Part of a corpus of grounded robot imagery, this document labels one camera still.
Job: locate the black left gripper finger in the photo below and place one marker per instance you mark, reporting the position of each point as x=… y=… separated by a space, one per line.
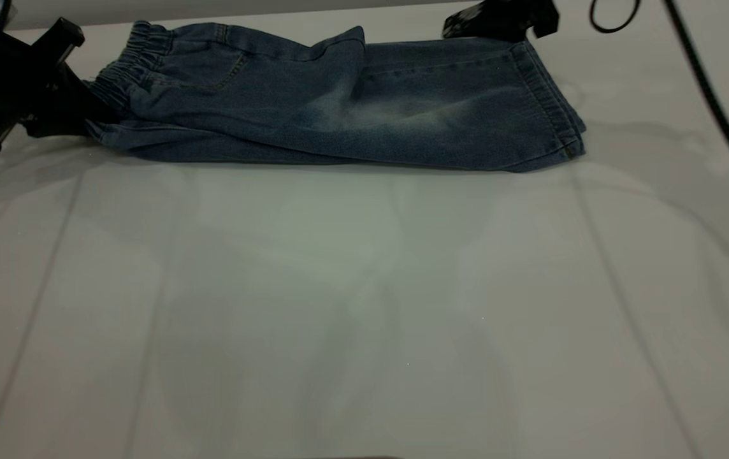
x=58 y=124
x=78 y=99

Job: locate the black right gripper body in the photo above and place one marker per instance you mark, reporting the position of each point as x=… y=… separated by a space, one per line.
x=511 y=16

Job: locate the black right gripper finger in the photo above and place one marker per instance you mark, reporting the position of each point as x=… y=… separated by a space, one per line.
x=463 y=27

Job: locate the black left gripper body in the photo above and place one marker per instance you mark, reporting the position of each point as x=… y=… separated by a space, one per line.
x=14 y=83

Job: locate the blue denim shorts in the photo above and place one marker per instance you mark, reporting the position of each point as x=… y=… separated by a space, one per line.
x=339 y=115

